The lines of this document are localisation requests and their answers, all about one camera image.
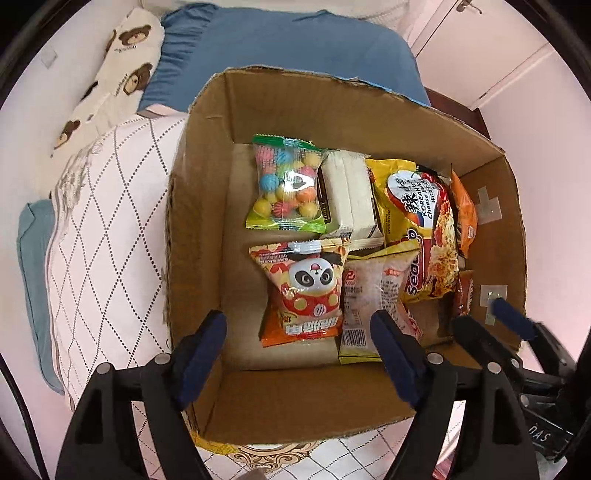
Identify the orange snack packet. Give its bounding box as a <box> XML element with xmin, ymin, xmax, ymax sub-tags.
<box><xmin>449</xmin><ymin>168</ymin><xmax>478</xmax><ymax>259</ymax></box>

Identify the blue ruffled pillow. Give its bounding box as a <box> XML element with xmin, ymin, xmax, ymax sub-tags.
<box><xmin>137</xmin><ymin>4</ymin><xmax>432</xmax><ymax>116</ymax></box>

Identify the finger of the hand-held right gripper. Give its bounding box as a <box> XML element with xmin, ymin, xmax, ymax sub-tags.
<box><xmin>451</xmin><ymin>315</ymin><xmax>525</xmax><ymax>370</ymax></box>
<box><xmin>490</xmin><ymin>298</ymin><xmax>578</xmax><ymax>370</ymax></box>

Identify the bear print pillow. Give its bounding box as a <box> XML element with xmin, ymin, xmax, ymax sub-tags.
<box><xmin>51</xmin><ymin>7</ymin><xmax>166</xmax><ymax>158</ymax></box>

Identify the panda print snack packet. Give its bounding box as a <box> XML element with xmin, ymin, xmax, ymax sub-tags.
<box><xmin>249</xmin><ymin>237</ymin><xmax>352</xmax><ymax>348</ymax></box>

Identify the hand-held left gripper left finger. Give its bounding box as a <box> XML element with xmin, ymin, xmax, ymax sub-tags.
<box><xmin>60</xmin><ymin>310</ymin><xmax>228</xmax><ymax>480</ymax></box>

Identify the red snack packet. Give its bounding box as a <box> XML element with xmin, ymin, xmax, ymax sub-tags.
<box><xmin>404</xmin><ymin>309</ymin><xmax>424</xmax><ymax>344</ymax></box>

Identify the white door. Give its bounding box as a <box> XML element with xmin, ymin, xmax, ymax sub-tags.
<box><xmin>406</xmin><ymin>0</ymin><xmax>568</xmax><ymax>112</ymax></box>

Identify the yellow snack packet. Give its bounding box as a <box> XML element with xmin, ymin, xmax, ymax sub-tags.
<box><xmin>191</xmin><ymin>431</ymin><xmax>245</xmax><ymax>457</ymax></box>

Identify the cardboard box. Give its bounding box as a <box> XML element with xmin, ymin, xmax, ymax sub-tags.
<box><xmin>164</xmin><ymin>67</ymin><xmax>528</xmax><ymax>444</ymax></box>

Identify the white diamond pattern blanket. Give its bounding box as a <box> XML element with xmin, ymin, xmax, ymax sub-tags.
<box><xmin>46</xmin><ymin>115</ymin><xmax>462</xmax><ymax>480</ymax></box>

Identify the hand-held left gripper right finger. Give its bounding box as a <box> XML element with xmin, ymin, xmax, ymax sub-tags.
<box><xmin>369</xmin><ymin>309</ymin><xmax>541</xmax><ymax>480</ymax></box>

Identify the yellow red noodle packet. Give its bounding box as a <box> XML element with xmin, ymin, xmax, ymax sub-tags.
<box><xmin>367</xmin><ymin>159</ymin><xmax>460</xmax><ymax>303</ymax></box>

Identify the brown snack packet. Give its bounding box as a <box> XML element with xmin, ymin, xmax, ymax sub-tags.
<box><xmin>452</xmin><ymin>270</ymin><xmax>475</xmax><ymax>317</ymax></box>

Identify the blue bedsheet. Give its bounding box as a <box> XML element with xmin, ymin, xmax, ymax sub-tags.
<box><xmin>16</xmin><ymin>198</ymin><xmax>65</xmax><ymax>395</ymax></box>

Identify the colourful candy ball packet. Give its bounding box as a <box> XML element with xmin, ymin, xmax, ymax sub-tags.
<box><xmin>245</xmin><ymin>134</ymin><xmax>328</xmax><ymax>234</ymax></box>

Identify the clear yellow-edged snack packet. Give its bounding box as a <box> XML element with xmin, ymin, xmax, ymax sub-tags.
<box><xmin>339</xmin><ymin>240</ymin><xmax>423</xmax><ymax>365</ymax></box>

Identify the grey white pillow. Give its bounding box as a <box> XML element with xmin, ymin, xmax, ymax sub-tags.
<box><xmin>139</xmin><ymin>0</ymin><xmax>416</xmax><ymax>21</ymax></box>

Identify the white biscuit packet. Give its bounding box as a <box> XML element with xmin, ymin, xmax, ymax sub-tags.
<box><xmin>318</xmin><ymin>150</ymin><xmax>385</xmax><ymax>245</ymax></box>

